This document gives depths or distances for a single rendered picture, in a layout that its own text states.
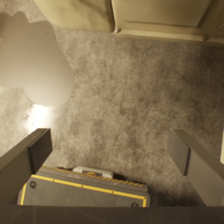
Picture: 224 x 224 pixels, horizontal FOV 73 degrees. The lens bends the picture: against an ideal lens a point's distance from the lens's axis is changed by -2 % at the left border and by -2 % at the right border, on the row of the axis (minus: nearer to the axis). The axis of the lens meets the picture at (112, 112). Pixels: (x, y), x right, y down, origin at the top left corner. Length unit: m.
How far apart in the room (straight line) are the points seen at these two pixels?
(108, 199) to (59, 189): 0.27
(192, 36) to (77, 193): 1.27
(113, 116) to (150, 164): 0.42
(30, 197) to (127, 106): 0.82
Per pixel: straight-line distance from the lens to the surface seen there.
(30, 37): 1.66
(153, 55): 1.29
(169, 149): 0.17
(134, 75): 1.22
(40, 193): 1.00
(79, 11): 1.31
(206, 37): 1.37
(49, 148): 0.17
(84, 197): 0.91
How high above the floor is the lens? 1.13
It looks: 79 degrees down
